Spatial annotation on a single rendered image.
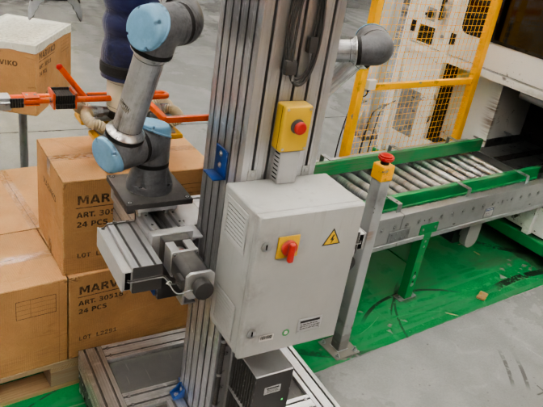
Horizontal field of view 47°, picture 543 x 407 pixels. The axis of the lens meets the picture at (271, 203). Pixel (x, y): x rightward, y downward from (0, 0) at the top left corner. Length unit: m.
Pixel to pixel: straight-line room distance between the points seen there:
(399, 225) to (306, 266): 1.56
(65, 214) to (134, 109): 0.70
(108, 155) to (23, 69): 1.92
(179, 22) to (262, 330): 0.88
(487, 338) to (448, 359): 0.34
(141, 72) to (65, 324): 1.23
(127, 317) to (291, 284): 1.13
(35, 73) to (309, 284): 2.35
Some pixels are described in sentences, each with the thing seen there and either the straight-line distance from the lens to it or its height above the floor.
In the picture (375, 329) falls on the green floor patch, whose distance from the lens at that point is 3.40.
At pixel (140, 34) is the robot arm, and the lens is 1.70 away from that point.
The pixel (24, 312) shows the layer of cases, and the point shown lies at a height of 0.44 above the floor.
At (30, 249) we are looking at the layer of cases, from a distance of 2.70.
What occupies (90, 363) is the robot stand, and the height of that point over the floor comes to 0.21.
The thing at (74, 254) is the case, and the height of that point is 0.63.
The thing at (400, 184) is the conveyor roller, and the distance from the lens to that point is 3.78.
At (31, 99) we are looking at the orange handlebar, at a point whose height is 1.19.
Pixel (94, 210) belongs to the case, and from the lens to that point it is 2.42.
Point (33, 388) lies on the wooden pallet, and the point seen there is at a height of 0.02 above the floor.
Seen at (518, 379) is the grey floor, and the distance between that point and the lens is 3.45.
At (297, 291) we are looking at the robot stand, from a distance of 1.81.
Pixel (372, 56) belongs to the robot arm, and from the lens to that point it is 2.17.
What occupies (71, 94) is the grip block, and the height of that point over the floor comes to 1.20.
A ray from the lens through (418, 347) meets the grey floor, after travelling 3.38.
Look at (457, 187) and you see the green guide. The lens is 3.71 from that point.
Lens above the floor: 1.99
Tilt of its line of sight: 27 degrees down
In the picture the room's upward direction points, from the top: 9 degrees clockwise
